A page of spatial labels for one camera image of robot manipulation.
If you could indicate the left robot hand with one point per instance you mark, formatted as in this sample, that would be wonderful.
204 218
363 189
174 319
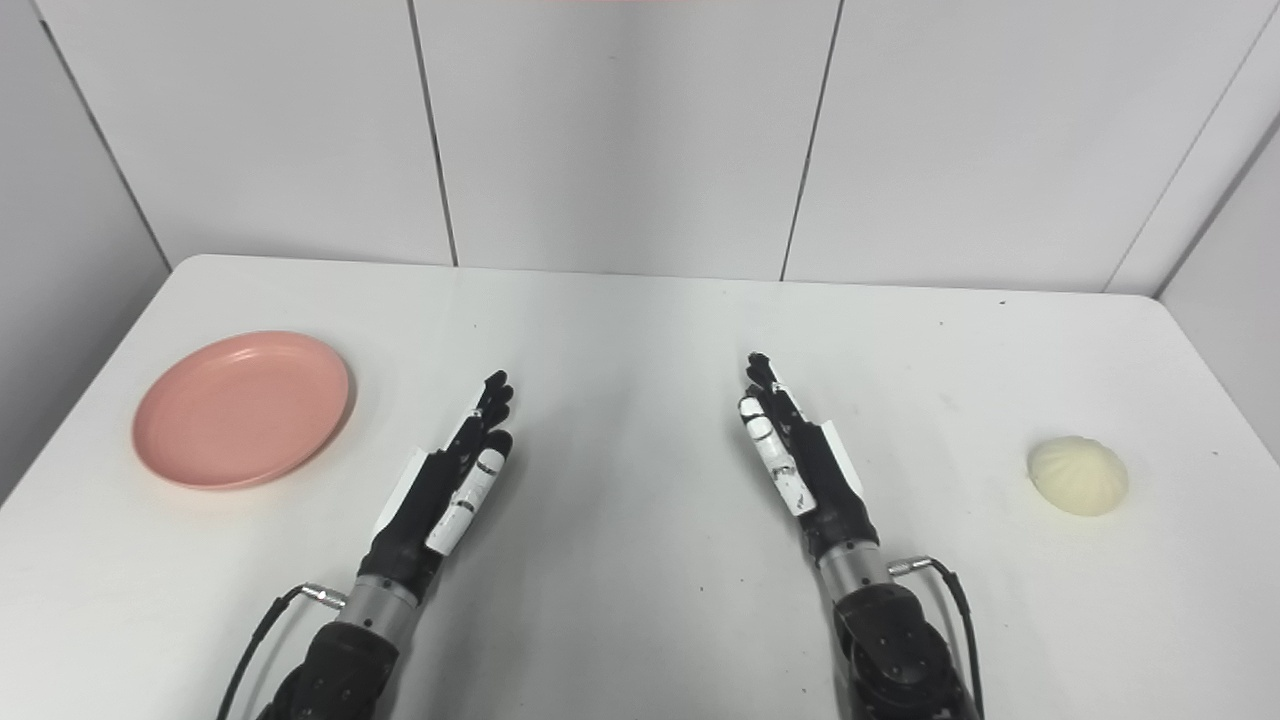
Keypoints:
432 500

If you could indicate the pink plate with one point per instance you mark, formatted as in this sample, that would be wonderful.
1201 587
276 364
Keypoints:
242 408

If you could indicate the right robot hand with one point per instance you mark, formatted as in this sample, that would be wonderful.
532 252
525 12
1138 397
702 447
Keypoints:
812 470

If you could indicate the white steamed bun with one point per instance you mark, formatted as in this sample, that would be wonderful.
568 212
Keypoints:
1078 476

